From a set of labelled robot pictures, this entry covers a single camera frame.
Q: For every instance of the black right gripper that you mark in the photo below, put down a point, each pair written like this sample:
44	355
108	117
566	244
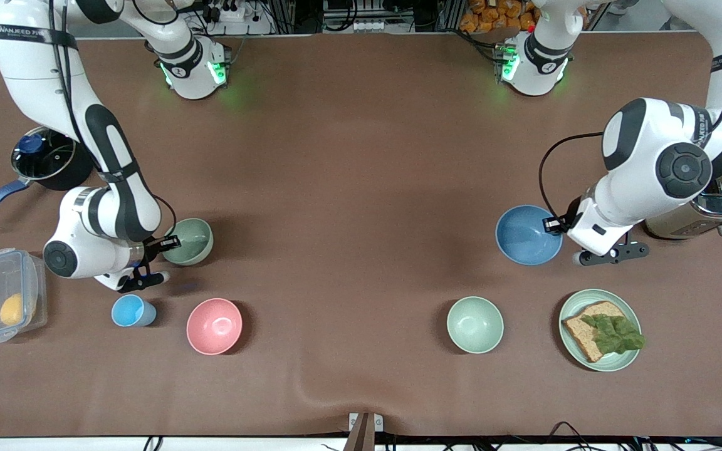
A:
151	248

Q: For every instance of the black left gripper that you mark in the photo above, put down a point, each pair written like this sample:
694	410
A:
565	223

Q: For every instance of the pale green bowl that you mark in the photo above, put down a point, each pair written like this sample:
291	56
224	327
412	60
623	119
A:
475	324
193	241

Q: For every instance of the blue bowl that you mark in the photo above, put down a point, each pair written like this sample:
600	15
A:
527	235

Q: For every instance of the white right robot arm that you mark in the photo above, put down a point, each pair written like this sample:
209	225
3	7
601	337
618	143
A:
35	62

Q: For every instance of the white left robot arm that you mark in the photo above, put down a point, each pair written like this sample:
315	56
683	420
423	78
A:
655	169

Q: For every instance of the pink bowl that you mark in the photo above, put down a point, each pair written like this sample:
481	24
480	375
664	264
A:
214	326

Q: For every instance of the light blue cup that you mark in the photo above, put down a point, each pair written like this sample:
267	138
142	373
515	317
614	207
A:
129	311

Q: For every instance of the brown bread slice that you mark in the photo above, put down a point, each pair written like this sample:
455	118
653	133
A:
583	332

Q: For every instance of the green lettuce leaf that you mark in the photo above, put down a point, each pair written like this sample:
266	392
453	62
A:
615	333

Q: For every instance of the pale green plate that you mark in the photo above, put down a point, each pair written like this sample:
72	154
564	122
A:
571	351

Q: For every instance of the silver toaster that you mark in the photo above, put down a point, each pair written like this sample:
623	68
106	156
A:
699	219

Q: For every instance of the glass lid with blue knob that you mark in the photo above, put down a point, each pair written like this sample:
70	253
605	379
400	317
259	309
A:
38	156

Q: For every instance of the yellow lemon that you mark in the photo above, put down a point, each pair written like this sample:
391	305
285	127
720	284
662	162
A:
12	310

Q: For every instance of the brown tablecloth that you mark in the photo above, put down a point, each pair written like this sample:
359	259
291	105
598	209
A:
361	156

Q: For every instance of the orange snack bags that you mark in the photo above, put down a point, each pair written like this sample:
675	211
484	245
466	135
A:
496	15

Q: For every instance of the white power strip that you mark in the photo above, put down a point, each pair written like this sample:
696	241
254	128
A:
229	12

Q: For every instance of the grey metal table clamp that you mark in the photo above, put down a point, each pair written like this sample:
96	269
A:
365	429

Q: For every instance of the white multi-socket strip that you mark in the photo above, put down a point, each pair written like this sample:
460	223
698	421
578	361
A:
368	25

